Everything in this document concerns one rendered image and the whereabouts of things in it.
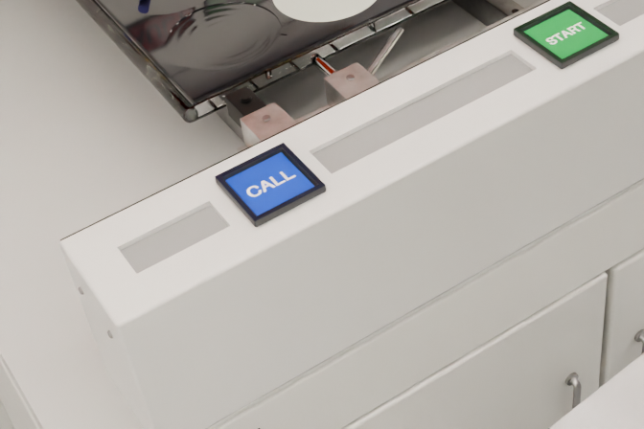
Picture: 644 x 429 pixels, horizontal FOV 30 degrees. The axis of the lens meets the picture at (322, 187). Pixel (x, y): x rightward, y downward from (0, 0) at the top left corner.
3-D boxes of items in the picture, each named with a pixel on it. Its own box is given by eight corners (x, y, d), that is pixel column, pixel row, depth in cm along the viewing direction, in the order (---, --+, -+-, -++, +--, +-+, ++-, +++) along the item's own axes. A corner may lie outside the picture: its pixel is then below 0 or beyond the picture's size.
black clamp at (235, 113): (228, 115, 100) (222, 91, 99) (250, 104, 101) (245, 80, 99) (248, 137, 98) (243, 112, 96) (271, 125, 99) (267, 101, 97)
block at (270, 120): (243, 144, 98) (239, 116, 96) (280, 126, 99) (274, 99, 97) (294, 197, 93) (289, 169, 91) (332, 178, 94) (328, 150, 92)
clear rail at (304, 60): (180, 120, 100) (176, 107, 99) (535, -48, 112) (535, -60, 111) (188, 128, 99) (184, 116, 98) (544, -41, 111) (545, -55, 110)
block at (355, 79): (326, 103, 100) (322, 76, 98) (360, 87, 102) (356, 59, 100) (380, 153, 95) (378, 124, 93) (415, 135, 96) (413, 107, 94)
